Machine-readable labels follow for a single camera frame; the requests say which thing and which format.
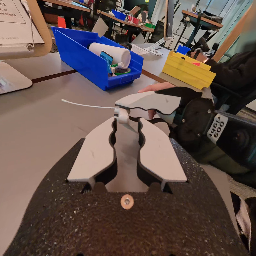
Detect white paper sheets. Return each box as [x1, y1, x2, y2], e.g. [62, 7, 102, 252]
[131, 44, 151, 55]

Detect wooden instruction board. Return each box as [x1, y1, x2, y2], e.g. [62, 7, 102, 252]
[0, 0, 53, 61]

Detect person's right hand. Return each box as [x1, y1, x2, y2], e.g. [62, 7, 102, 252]
[138, 82, 177, 120]

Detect white plug with thin cable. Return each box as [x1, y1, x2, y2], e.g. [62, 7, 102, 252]
[61, 99, 139, 134]

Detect white foam cylinder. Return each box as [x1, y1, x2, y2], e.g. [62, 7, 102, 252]
[89, 42, 131, 69]

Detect black and white cloth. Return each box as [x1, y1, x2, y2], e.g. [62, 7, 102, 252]
[230, 192, 256, 251]

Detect black office chair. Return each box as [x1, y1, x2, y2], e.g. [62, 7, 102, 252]
[150, 20, 165, 43]

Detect blue box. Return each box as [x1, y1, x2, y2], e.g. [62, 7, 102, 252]
[99, 51, 114, 74]

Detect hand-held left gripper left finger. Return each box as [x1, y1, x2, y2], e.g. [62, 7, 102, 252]
[67, 118, 118, 189]

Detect person's right forearm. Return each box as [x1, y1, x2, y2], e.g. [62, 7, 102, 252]
[191, 144, 256, 187]

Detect string with pin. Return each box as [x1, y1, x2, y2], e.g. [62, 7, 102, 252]
[21, 0, 35, 52]

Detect slanted wooden beam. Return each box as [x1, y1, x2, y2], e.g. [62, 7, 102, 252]
[212, 4, 256, 62]

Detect white board base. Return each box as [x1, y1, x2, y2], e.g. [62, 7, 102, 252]
[0, 61, 33, 95]

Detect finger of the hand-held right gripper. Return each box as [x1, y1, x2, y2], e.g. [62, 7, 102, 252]
[128, 109, 177, 125]
[115, 93, 182, 115]

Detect wooden desk with black legs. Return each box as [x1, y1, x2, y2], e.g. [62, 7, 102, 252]
[181, 10, 224, 48]

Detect green tape roll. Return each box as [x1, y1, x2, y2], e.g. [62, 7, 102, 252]
[114, 68, 131, 76]

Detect small blue plastic bin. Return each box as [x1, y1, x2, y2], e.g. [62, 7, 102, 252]
[176, 45, 192, 55]

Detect yellow plastic bin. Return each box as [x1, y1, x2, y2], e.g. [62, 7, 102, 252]
[162, 50, 216, 90]

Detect blue plastic tray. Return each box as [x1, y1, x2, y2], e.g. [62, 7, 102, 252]
[111, 9, 127, 21]

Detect printed instruction sheet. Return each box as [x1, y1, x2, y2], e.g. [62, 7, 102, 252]
[0, 0, 45, 47]

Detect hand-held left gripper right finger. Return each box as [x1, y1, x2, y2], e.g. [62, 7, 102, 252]
[137, 118, 188, 191]

